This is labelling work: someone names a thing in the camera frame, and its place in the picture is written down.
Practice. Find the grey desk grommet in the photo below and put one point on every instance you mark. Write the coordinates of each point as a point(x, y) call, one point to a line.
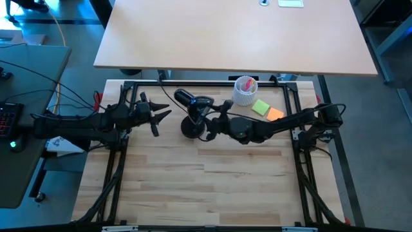
point(264, 2)

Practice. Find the black metal rig frame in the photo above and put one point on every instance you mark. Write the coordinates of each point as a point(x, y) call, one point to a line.
point(209, 83)

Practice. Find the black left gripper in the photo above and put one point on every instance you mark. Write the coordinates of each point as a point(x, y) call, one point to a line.
point(143, 111)

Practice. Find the green sticky note pad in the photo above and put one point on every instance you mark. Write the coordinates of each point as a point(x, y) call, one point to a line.
point(260, 107)

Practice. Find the beige wooden desk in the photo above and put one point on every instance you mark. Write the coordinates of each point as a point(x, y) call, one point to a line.
point(225, 35)

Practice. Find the black gooseneck desk lamp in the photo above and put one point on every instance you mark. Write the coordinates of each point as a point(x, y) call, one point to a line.
point(190, 129)

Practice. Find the orange sticky note pad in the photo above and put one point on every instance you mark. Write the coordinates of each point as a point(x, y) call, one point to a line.
point(274, 113)

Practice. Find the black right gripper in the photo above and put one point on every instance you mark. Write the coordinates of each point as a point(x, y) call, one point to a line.
point(241, 129)

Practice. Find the pink pen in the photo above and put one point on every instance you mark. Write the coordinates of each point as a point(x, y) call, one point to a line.
point(249, 85)

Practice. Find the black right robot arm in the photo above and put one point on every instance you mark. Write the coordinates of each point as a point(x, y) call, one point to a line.
point(289, 124)

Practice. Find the black computer mouse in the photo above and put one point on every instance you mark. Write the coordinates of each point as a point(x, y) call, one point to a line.
point(16, 145)

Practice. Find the white textured pen cup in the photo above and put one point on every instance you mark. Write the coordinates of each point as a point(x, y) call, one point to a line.
point(243, 98)

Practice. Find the black keyboard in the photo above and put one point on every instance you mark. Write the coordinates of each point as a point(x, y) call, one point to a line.
point(8, 119)

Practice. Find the white desk plate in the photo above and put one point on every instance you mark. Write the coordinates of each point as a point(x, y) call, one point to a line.
point(290, 3)

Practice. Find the blue grey steel frame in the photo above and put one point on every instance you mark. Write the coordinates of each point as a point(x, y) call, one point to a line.
point(389, 38)

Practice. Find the grey desk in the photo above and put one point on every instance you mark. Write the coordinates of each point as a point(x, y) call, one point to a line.
point(19, 180)

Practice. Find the black chair base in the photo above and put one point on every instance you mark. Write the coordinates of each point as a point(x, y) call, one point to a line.
point(22, 4)

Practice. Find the black caster wheel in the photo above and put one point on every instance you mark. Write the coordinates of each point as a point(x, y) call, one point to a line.
point(39, 197)

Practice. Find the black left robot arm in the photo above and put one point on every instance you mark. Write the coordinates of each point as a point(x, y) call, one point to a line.
point(80, 122)

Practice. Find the white paper sheet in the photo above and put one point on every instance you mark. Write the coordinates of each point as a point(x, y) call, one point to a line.
point(62, 146)

